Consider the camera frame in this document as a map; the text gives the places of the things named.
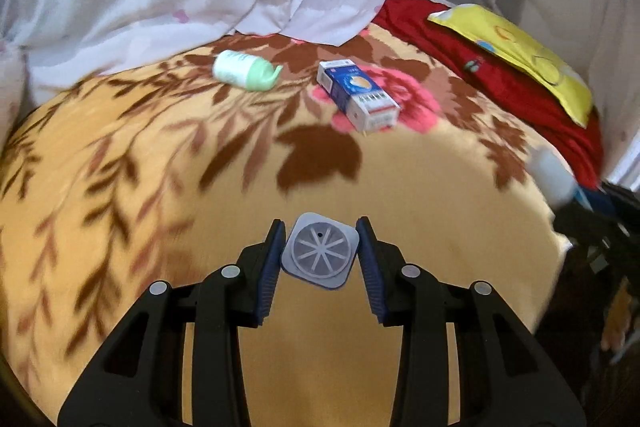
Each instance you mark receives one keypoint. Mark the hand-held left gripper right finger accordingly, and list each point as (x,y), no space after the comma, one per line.
(372,272)

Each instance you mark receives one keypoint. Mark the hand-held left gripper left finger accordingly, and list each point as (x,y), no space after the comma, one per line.
(267,277)

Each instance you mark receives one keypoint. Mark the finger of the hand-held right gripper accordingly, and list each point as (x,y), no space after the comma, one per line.
(610,199)

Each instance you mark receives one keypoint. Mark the grey square lid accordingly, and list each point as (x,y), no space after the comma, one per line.
(320,253)

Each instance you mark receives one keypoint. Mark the pale green bottle white cap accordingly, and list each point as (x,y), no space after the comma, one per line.
(550,174)

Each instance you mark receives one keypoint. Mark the yellow floral plush blanket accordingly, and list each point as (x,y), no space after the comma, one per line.
(200,167)

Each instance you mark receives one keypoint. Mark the red fleece blanket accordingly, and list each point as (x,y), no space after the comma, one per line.
(510,82)

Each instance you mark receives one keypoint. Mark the yellow cartoon print pillow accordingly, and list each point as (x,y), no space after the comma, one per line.
(530,52)

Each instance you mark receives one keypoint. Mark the blue and white carton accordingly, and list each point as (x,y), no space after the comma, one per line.
(357,94)

